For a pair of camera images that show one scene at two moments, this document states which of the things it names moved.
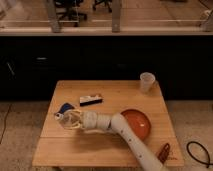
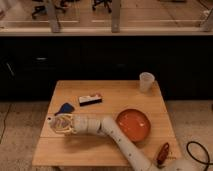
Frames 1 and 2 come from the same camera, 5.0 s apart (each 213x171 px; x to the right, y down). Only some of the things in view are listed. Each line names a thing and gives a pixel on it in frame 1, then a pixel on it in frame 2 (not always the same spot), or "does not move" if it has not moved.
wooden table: (147, 102) does not move
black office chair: (70, 11) → (60, 7)
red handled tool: (162, 156) does not move
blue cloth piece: (65, 107) does not move
